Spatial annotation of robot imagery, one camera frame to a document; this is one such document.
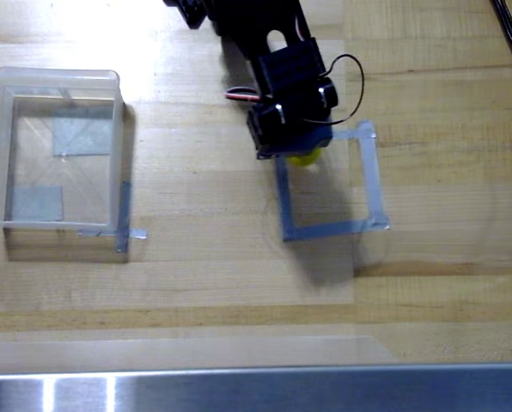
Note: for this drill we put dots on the grey tape strip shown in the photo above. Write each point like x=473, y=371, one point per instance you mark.
x=138, y=234
x=284, y=197
x=372, y=180
x=125, y=206
x=333, y=229
x=355, y=134

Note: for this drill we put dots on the blue-grey gripper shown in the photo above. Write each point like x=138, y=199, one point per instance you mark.
x=291, y=145

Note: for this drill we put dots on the large grey tape patch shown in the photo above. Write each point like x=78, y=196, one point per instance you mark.
x=82, y=135

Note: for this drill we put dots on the small grey tape patch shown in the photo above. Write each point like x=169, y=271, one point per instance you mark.
x=37, y=204

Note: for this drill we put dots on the metal table rail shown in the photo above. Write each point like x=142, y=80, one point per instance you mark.
x=282, y=390

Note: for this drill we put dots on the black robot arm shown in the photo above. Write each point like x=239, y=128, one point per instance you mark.
x=286, y=64

